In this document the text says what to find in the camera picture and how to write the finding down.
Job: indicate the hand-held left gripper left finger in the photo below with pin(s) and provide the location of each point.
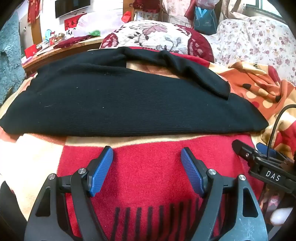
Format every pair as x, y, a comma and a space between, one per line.
101, 171

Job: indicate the red white floral blanket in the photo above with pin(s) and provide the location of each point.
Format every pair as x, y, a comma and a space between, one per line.
157, 37

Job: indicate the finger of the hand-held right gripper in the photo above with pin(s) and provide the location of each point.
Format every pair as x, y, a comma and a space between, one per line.
242, 150
266, 149

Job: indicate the red orange printed blanket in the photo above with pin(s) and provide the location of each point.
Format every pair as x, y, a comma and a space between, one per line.
152, 171

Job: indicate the window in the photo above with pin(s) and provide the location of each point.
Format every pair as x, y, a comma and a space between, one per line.
261, 5

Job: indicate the white floral quilt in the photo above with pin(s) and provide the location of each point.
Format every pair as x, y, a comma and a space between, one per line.
252, 44

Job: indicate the red wall hanging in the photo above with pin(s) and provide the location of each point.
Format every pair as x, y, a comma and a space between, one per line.
33, 10

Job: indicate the red paper banner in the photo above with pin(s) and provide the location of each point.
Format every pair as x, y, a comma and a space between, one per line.
72, 22

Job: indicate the wooden desk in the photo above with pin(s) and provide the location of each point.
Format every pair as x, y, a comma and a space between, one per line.
46, 58

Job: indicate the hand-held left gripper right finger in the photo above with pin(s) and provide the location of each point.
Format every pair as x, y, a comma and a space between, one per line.
192, 171

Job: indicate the red box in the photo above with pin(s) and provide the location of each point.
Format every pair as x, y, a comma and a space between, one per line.
30, 50

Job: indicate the white plastic bag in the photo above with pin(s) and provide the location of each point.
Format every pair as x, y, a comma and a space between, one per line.
92, 23

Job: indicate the dark red knitted cloth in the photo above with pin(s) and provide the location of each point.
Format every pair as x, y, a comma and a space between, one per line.
76, 41

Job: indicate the flat screen monitor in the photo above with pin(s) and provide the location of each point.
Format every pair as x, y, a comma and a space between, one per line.
71, 7

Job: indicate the teal bag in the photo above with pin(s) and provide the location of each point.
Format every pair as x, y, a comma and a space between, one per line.
204, 22

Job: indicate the teal toy figurine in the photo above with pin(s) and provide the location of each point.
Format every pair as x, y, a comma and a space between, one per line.
48, 35

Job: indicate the blue-grey fuzzy cloth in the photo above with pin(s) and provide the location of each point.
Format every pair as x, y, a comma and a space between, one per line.
10, 58

